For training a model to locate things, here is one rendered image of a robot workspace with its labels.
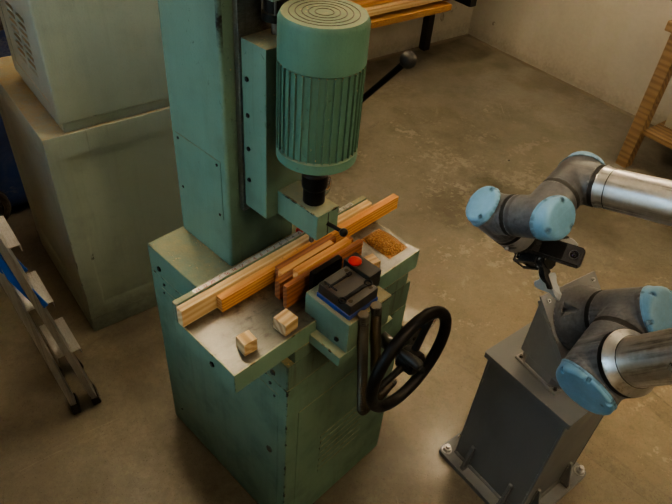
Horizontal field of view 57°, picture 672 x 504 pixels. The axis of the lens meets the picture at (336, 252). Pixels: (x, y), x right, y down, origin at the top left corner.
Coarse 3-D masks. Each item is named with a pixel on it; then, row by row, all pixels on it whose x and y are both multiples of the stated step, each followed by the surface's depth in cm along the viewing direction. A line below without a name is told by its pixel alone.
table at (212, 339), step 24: (384, 264) 154; (408, 264) 159; (264, 288) 145; (384, 288) 156; (216, 312) 138; (240, 312) 139; (264, 312) 139; (192, 336) 133; (216, 336) 133; (264, 336) 134; (288, 336) 134; (312, 336) 139; (216, 360) 129; (240, 360) 129; (264, 360) 131; (336, 360) 136; (240, 384) 129
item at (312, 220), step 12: (288, 192) 145; (300, 192) 146; (288, 204) 145; (300, 204) 142; (324, 204) 143; (336, 204) 143; (288, 216) 147; (300, 216) 144; (312, 216) 140; (324, 216) 141; (336, 216) 144; (300, 228) 146; (312, 228) 142; (324, 228) 143
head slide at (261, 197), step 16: (256, 32) 127; (272, 32) 126; (256, 48) 123; (272, 48) 122; (256, 64) 125; (272, 64) 124; (256, 80) 127; (272, 80) 126; (256, 96) 130; (272, 96) 129; (256, 112) 132; (272, 112) 131; (256, 128) 135; (272, 128) 134; (256, 144) 137; (272, 144) 136; (256, 160) 140; (272, 160) 139; (256, 176) 143; (272, 176) 142; (288, 176) 146; (256, 192) 146; (272, 192) 145; (256, 208) 149; (272, 208) 148
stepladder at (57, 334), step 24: (0, 216) 181; (0, 240) 165; (0, 264) 170; (24, 288) 178; (24, 312) 184; (48, 312) 194; (48, 336) 210; (72, 336) 211; (48, 360) 200; (72, 360) 204; (72, 408) 216
